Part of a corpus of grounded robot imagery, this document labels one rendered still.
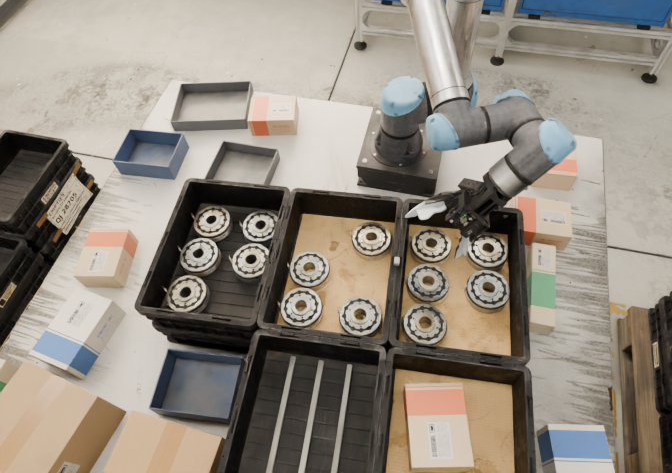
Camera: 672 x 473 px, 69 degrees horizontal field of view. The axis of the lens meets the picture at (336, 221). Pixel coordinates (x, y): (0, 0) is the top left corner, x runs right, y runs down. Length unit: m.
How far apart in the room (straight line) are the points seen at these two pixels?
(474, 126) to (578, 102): 2.10
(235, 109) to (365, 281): 0.91
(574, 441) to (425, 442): 0.35
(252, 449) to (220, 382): 0.25
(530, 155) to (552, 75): 2.24
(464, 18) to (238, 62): 2.17
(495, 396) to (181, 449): 0.69
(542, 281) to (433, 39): 0.71
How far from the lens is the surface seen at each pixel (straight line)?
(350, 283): 1.28
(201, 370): 1.40
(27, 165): 2.40
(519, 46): 3.12
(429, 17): 1.09
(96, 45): 3.78
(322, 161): 1.68
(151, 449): 1.22
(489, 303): 1.25
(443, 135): 0.98
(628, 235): 2.59
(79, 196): 2.33
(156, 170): 1.74
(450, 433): 1.10
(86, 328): 1.47
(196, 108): 1.95
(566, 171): 1.65
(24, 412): 1.38
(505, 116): 1.02
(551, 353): 1.42
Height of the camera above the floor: 1.98
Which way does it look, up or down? 57 degrees down
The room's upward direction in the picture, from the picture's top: 6 degrees counter-clockwise
